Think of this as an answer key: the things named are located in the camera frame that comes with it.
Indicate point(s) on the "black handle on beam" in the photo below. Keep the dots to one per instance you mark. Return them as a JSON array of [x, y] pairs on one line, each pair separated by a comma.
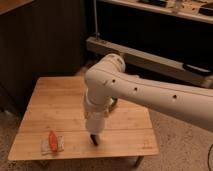
[[196, 71]]

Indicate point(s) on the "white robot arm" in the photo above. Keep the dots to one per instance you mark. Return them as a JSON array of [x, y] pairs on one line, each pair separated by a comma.
[[106, 81]]

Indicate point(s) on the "orange eraser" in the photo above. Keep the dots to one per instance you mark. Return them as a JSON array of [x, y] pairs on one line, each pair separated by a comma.
[[53, 141]]

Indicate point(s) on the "grey metal beam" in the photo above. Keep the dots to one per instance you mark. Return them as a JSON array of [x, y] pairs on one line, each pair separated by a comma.
[[149, 61]]

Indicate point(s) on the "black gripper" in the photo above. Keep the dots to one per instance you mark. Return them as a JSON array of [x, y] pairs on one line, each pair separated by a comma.
[[95, 139]]

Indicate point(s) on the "clear plastic wrapper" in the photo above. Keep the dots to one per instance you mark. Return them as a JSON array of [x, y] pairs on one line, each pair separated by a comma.
[[46, 148]]

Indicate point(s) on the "wooden folding table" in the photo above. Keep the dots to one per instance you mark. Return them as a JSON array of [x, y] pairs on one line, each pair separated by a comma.
[[57, 105]]

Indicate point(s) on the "vertical metal pole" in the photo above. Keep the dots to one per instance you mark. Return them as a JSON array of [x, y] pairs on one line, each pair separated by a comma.
[[97, 34]]

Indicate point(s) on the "upper shelf with items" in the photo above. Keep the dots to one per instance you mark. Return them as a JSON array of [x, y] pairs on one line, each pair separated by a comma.
[[188, 9]]

